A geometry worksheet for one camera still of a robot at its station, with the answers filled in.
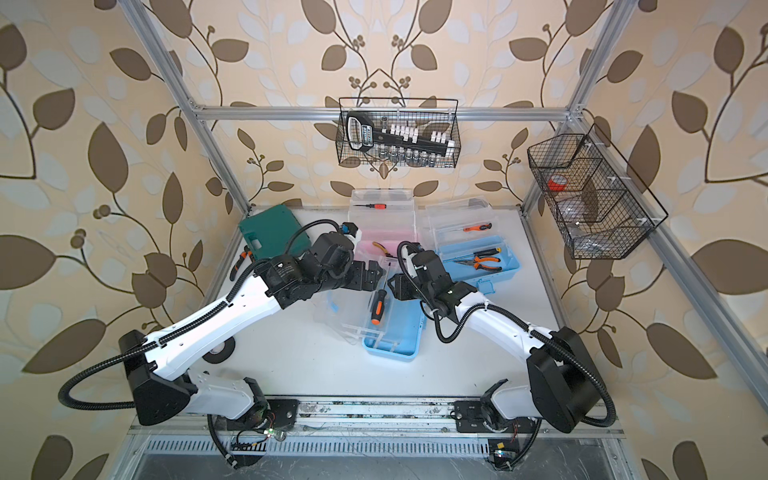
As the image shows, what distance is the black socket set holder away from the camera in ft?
2.76

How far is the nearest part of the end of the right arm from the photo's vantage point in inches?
24.0

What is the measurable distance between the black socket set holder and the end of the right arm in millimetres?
340
